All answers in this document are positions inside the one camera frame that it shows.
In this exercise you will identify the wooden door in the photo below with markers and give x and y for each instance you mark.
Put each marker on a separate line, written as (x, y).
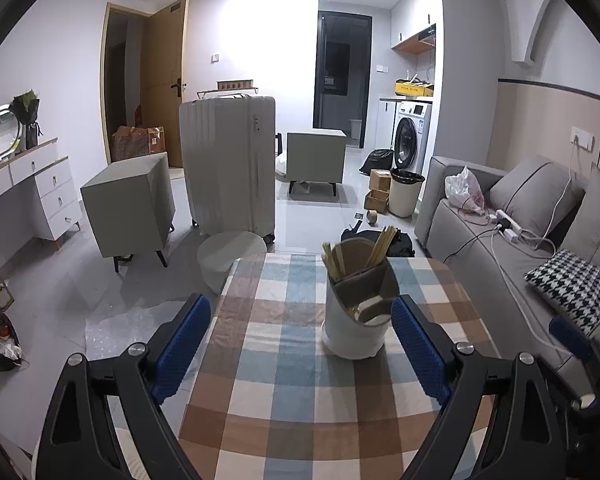
(162, 82)

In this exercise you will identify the grey cabinet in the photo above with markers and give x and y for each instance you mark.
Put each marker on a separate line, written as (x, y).
(130, 207)
(316, 156)

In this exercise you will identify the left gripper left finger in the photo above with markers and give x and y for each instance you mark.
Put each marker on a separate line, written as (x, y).
(78, 439)

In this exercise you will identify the white round stool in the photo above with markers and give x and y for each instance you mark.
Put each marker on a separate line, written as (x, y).
(217, 254)

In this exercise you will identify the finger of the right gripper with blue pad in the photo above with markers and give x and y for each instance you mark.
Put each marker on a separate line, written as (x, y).
(570, 337)

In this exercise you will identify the yellow crate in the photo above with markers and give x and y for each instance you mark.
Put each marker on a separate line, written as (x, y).
(413, 88)

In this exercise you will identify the houndstooth pillow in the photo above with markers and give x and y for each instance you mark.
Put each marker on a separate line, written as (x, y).
(571, 286)

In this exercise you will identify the grey sofa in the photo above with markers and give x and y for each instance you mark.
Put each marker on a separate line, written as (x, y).
(556, 208)

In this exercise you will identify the white power strip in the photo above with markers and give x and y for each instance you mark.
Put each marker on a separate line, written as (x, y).
(508, 226)

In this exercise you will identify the white utensil holder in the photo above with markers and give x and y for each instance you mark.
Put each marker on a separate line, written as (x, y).
(358, 305)

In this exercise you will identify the washing machine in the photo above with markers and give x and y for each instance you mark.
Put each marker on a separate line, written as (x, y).
(410, 135)

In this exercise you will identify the orange bag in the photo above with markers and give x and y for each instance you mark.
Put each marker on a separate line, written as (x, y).
(131, 142)

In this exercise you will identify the black garbage bag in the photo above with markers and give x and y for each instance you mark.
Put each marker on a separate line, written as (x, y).
(380, 159)

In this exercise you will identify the beige trash bin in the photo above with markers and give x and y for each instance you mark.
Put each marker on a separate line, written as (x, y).
(404, 191)

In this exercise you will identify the cardboard box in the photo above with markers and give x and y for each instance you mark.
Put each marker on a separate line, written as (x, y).
(376, 200)

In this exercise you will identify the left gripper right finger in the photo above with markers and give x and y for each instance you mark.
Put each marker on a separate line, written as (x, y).
(523, 439)

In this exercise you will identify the grey cabinet near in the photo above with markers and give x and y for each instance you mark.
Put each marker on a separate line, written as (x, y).
(130, 207)

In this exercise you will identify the wooden chopstick bundle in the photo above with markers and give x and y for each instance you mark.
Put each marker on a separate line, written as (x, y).
(333, 260)

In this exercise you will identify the chopsticks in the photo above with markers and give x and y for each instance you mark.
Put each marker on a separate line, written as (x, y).
(381, 246)

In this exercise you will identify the white dresser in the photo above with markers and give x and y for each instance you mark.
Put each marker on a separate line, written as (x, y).
(38, 198)

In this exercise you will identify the white suitcase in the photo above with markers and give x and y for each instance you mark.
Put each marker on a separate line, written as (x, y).
(228, 156)

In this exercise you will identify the grey cabinet far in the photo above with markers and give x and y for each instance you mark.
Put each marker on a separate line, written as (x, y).
(316, 156)

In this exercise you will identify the white plastic bag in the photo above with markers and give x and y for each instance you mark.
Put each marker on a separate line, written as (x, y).
(464, 192)

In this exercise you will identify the checkered tablecloth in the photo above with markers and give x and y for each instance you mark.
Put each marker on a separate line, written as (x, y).
(269, 401)

